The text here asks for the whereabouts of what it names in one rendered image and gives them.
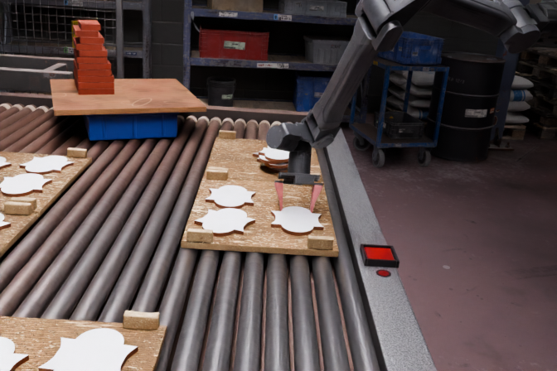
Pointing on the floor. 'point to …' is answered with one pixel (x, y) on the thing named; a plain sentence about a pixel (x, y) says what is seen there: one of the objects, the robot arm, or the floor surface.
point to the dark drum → (465, 105)
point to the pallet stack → (540, 90)
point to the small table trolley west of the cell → (367, 134)
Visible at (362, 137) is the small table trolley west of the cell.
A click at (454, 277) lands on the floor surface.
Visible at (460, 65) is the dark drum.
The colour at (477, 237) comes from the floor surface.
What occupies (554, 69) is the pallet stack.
